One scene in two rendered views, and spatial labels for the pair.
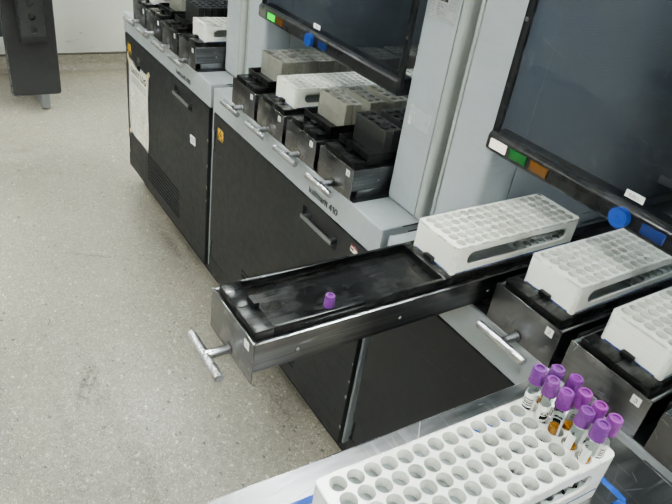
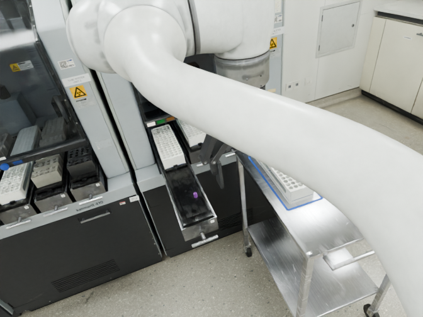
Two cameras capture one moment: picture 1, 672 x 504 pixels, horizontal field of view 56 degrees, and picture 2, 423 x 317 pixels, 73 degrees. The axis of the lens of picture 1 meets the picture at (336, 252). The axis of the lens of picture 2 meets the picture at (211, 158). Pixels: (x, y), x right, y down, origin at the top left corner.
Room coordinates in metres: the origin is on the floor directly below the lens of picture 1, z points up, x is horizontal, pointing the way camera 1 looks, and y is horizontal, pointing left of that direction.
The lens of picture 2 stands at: (0.34, 0.71, 1.61)
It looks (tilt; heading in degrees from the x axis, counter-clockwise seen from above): 38 degrees down; 293
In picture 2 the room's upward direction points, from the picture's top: 9 degrees counter-clockwise
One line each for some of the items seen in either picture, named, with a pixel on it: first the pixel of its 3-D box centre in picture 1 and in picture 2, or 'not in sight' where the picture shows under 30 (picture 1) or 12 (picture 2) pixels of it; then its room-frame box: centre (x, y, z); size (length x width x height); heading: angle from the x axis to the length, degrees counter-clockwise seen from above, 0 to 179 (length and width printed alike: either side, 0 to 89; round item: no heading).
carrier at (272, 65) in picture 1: (274, 67); not in sight; (1.67, 0.24, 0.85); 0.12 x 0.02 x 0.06; 38
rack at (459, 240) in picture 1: (497, 233); (167, 146); (0.97, -0.27, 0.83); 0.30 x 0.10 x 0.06; 127
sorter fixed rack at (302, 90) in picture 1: (335, 91); (17, 178); (1.60, 0.07, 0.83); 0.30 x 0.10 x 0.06; 127
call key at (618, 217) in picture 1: (619, 217); not in sight; (0.81, -0.38, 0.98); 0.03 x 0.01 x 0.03; 37
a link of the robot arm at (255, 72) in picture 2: not in sight; (242, 68); (0.45, 0.26, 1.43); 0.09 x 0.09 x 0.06
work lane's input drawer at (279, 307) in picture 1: (411, 280); (178, 175); (0.87, -0.13, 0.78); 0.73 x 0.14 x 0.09; 127
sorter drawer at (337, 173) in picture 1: (446, 152); (87, 152); (1.44, -0.22, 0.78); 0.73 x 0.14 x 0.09; 127
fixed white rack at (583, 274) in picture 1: (608, 267); (190, 126); (0.92, -0.45, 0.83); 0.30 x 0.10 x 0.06; 127
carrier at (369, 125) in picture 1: (372, 134); (82, 167); (1.30, -0.04, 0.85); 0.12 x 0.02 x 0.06; 37
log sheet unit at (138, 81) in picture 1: (135, 103); not in sight; (2.32, 0.86, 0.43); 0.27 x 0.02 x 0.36; 37
